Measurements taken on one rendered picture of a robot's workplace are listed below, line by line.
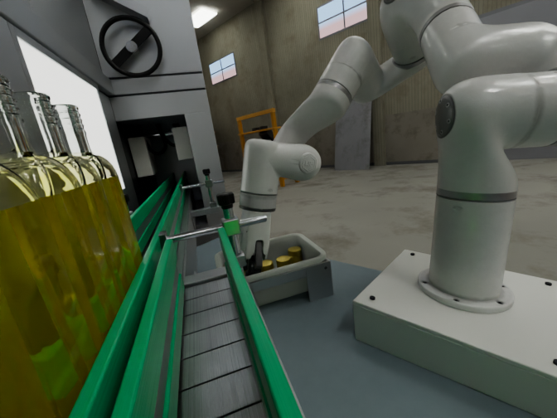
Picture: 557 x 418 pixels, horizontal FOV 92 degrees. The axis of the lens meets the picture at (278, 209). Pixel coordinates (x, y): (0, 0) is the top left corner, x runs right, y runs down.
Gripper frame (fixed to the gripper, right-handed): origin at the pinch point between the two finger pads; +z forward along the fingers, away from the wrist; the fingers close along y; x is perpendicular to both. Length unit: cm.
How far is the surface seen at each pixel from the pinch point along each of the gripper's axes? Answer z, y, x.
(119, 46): -61, -72, -44
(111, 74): -51, -73, -47
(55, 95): -33, -15, -40
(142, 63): -57, -72, -36
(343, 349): 2.7, 20.8, 11.3
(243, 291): -14.4, 33.1, -7.9
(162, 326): -10.8, 31.8, -14.0
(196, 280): -5.2, 12.3, -11.2
